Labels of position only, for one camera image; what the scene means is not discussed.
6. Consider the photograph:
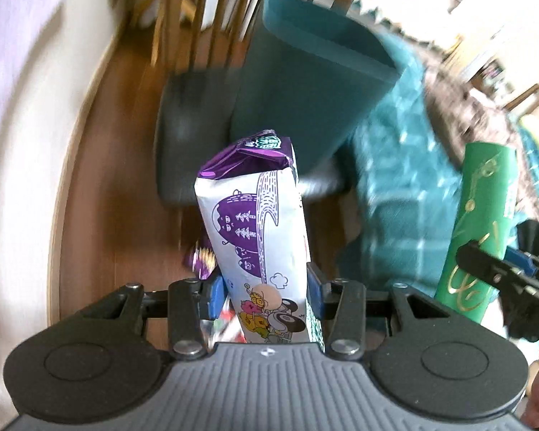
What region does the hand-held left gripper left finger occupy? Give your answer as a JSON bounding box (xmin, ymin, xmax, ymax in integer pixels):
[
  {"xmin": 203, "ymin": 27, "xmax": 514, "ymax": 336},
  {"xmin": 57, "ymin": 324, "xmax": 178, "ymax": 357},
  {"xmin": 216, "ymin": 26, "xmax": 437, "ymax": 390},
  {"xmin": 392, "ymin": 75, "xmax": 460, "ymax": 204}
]
[{"xmin": 74, "ymin": 276, "xmax": 227, "ymax": 362}]

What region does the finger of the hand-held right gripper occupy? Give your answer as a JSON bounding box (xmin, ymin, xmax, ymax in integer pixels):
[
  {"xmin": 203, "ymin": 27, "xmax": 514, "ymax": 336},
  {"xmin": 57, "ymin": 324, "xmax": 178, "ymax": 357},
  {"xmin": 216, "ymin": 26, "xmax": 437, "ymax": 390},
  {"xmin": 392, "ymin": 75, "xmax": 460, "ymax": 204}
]
[
  {"xmin": 455, "ymin": 240, "xmax": 515, "ymax": 292},
  {"xmin": 505, "ymin": 247, "xmax": 539, "ymax": 281}
]

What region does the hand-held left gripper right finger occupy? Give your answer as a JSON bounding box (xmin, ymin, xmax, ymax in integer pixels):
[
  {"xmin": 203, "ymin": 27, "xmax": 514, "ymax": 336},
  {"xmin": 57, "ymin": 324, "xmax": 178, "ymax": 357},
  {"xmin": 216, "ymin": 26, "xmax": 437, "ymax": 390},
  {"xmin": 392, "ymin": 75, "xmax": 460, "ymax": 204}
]
[{"xmin": 305, "ymin": 263, "xmax": 454, "ymax": 362}]

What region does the green snack packet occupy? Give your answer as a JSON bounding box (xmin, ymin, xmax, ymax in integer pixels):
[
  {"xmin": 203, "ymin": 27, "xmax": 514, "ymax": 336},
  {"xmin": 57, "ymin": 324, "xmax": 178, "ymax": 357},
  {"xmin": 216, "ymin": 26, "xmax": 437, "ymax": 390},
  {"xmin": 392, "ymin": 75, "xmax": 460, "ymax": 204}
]
[{"xmin": 433, "ymin": 141, "xmax": 519, "ymax": 324}]

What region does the purple and white snack bag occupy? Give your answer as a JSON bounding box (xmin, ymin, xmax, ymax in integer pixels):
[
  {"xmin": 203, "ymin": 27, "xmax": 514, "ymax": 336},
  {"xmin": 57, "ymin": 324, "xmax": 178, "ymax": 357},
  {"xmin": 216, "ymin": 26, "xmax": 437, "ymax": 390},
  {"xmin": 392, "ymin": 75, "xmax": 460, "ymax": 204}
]
[{"xmin": 194, "ymin": 129, "xmax": 326, "ymax": 346}]

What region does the teal trash bin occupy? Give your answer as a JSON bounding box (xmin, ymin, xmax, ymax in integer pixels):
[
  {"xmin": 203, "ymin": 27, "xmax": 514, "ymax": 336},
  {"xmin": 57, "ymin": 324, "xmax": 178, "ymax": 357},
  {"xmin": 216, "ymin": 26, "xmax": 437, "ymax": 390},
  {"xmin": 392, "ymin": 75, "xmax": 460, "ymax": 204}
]
[{"xmin": 228, "ymin": 0, "xmax": 409, "ymax": 189}]

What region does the small purple wrapper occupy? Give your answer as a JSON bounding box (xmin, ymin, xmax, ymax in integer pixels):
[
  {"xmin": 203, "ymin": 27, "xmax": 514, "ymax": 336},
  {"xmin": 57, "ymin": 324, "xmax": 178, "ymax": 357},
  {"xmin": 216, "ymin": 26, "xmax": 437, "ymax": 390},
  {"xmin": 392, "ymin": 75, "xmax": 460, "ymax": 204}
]
[{"xmin": 184, "ymin": 233, "xmax": 218, "ymax": 281}]

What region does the teal checked towel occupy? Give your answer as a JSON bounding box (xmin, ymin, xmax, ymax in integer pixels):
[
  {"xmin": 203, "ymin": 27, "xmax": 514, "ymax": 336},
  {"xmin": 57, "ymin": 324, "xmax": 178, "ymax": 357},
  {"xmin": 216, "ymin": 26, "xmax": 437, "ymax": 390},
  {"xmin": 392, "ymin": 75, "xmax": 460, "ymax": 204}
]
[{"xmin": 337, "ymin": 31, "xmax": 539, "ymax": 297}]

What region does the brown fuzzy cloth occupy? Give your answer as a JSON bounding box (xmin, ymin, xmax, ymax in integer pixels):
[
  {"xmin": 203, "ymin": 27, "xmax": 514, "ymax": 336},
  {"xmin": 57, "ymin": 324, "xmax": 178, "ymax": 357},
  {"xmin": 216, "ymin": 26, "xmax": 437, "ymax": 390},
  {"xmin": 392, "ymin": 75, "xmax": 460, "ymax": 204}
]
[{"xmin": 413, "ymin": 49, "xmax": 522, "ymax": 167}]

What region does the wooden chair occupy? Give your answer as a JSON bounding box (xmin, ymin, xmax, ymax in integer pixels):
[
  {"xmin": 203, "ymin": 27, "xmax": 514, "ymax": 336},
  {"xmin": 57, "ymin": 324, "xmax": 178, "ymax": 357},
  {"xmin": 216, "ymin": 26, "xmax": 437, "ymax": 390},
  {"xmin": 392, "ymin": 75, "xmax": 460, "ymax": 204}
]
[{"xmin": 132, "ymin": 0, "xmax": 355, "ymax": 77}]

